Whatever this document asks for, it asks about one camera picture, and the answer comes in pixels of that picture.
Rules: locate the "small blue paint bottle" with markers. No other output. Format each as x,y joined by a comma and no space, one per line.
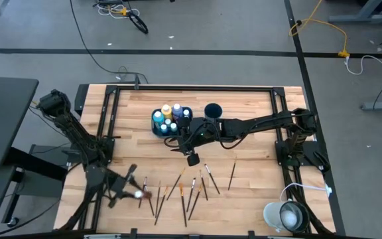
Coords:
164,129
186,113

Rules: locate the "small maroon paint bottle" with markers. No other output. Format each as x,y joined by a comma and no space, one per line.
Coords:
143,194

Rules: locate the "grey-blue plastic caddy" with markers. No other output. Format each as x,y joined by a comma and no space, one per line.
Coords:
161,134

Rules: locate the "large yellow paint bottle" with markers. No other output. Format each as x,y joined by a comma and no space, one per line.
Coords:
166,111

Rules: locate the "black desk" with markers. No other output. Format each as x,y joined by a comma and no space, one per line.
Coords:
5,116

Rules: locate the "large violet-blue paint bottle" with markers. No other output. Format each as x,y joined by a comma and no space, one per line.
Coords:
177,110

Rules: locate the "grey desk foot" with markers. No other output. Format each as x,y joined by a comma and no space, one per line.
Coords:
360,15
381,105

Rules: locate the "black paintbrush gold ferrule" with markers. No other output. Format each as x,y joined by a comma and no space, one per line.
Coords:
195,203
175,184
232,175
158,199
161,206

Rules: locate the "metal reflector clamp lamp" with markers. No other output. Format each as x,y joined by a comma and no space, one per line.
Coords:
288,217

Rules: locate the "large turquoise paint bottle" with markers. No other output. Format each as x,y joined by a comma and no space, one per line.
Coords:
158,117

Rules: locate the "silver aluminium bar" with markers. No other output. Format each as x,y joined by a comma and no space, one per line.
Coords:
101,236

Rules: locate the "black paintbrush orange bristles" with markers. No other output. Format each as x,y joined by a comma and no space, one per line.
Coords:
183,206

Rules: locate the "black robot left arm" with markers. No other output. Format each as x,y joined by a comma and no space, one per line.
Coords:
75,131

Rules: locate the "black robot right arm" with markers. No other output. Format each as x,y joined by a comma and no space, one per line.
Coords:
260,123

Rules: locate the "dark blue-grey cup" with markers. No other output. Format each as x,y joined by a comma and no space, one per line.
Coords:
213,111

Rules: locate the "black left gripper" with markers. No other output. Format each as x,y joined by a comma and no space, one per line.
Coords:
119,186

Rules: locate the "black aluminium rig frame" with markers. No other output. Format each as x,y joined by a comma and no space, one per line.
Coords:
194,88

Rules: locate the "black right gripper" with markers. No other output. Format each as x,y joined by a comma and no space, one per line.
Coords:
199,132

